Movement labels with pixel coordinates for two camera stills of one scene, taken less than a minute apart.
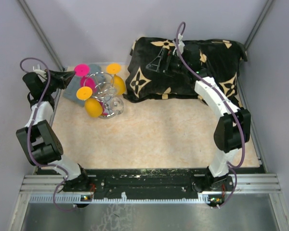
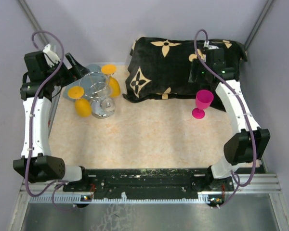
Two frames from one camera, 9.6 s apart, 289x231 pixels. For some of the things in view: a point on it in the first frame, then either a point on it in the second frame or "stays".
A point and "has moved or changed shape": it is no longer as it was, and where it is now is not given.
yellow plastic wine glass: [117, 83] has moved or changed shape
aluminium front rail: [41, 189] stays
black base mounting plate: [146, 184] stays
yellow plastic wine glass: [93, 107] to [83, 106]
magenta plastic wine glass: [83, 70] to [203, 98]
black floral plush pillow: [154, 70] stays
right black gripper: [156, 65] to [196, 65]
